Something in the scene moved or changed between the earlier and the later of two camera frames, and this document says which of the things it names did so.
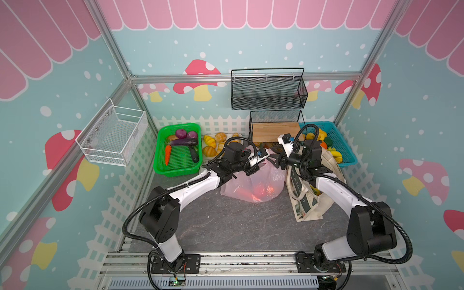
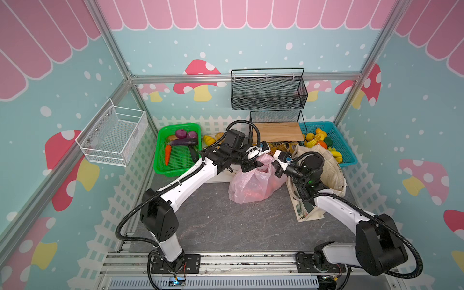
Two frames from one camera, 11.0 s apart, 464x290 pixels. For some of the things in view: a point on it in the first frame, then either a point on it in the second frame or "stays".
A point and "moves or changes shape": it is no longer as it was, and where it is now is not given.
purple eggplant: [185, 141] stays
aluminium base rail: [128, 270] stays
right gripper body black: [284, 160] → [279, 167]
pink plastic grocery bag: [265, 184] moves or changes shape
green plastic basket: [180, 159] stays
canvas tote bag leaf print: [308, 202] stays
